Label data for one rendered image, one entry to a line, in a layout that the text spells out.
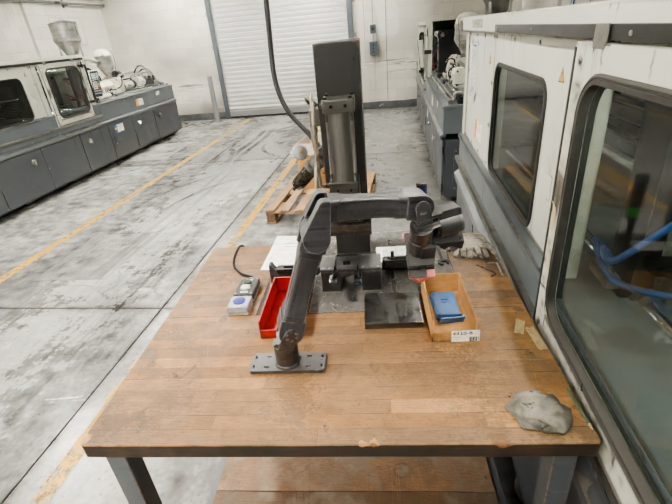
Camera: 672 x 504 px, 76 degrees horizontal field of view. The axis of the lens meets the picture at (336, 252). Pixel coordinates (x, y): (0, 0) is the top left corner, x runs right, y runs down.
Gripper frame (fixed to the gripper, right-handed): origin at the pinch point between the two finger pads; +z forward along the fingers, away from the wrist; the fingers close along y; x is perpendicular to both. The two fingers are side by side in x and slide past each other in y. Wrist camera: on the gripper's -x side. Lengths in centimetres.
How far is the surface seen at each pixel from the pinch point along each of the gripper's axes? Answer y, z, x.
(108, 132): 488, 352, 399
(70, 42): 622, 275, 449
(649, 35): 7, -58, -36
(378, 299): -1.0, 18.0, 10.9
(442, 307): -6.5, 16.1, -7.8
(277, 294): 7, 23, 44
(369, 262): 13.1, 19.0, 12.4
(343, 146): 32.0, -16.1, 16.9
